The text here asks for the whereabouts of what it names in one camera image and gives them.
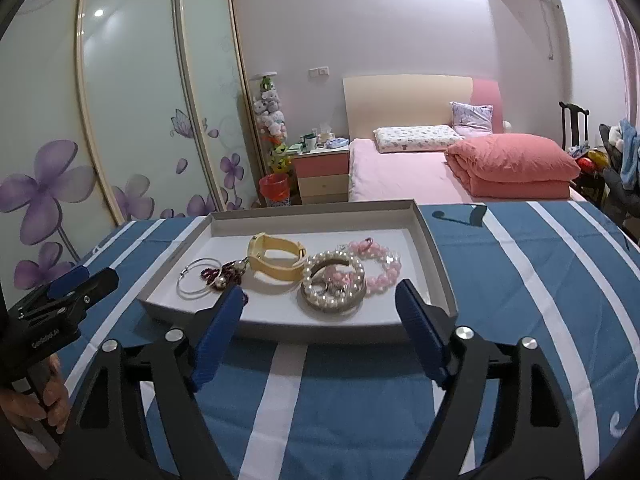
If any pink bead bracelet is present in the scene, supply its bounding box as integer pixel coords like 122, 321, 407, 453
347, 240, 403, 297

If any dark wooden chair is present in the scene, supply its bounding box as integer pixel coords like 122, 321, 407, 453
559, 101, 606, 201

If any red and yellow toy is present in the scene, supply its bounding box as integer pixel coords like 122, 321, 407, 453
575, 147, 608, 173

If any pink curtain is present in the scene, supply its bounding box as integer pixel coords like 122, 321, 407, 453
595, 0, 640, 126

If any yellow watch strap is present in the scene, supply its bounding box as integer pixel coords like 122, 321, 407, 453
247, 233, 308, 283

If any folded pink quilt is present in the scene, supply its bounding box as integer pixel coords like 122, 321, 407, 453
444, 132, 582, 198

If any white pearl bracelet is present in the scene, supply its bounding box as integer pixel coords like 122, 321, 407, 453
300, 251, 367, 311

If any tube of plush toys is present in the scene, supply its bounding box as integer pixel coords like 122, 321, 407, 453
251, 74, 292, 173

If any person's left hand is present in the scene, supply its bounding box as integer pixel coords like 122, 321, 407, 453
0, 355, 69, 429

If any blue white striped blanket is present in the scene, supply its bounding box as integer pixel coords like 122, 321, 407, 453
50, 200, 640, 480

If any grey metal cuff bangle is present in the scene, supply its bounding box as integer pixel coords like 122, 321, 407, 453
301, 254, 365, 317

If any dark red bead bracelet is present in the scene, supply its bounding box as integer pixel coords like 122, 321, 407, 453
200, 260, 248, 291

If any flower print sliding wardrobe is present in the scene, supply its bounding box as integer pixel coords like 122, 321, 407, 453
0, 0, 266, 291

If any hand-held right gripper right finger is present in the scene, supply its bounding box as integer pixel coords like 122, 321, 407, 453
394, 279, 601, 480

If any pile of clothes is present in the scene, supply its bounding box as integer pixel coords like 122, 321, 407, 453
597, 125, 640, 241

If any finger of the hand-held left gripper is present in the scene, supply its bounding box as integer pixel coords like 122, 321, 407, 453
27, 267, 120, 322
15, 265, 91, 312

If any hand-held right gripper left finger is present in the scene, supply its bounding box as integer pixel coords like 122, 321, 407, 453
47, 284, 246, 480

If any cream and pink headboard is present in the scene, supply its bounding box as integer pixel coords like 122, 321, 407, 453
342, 75, 501, 141

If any grey cardboard box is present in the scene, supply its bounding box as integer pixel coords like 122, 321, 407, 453
136, 199, 459, 345

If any white patterned pillow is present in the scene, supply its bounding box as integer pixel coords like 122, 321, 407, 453
372, 124, 466, 154

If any purple patterned pillow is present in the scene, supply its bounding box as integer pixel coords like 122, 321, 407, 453
448, 101, 493, 136

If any pink and wood nightstand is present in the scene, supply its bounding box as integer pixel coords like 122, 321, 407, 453
291, 137, 351, 205

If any red waste bin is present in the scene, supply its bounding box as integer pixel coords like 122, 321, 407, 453
259, 174, 292, 207

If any thin silver hoop bangle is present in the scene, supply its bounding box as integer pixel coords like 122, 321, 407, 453
176, 258, 223, 297

